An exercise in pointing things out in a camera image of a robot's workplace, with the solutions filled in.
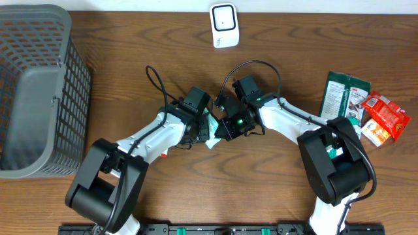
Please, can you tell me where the mint green wipes pack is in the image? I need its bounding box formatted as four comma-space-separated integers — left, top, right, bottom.
203, 108, 221, 149

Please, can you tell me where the green 3M wipes package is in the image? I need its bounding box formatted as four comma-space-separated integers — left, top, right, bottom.
319, 71, 371, 138

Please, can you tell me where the orange Kleenex tissue pack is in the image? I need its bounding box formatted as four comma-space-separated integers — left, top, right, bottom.
361, 119, 391, 147

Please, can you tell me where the orange-red snack bag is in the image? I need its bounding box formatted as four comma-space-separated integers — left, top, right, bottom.
361, 91, 411, 142

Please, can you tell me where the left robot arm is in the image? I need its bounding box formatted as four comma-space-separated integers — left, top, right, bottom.
65, 104, 209, 234

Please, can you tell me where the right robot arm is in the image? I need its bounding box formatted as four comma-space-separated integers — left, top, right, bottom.
216, 93, 376, 234

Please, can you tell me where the white barcode scanner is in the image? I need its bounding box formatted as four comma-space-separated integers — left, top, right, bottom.
209, 3, 240, 48

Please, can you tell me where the grey plastic mesh basket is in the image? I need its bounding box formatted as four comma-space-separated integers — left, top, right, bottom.
1, 5, 92, 179

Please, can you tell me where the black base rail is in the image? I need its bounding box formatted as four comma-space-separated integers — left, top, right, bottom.
57, 223, 386, 235

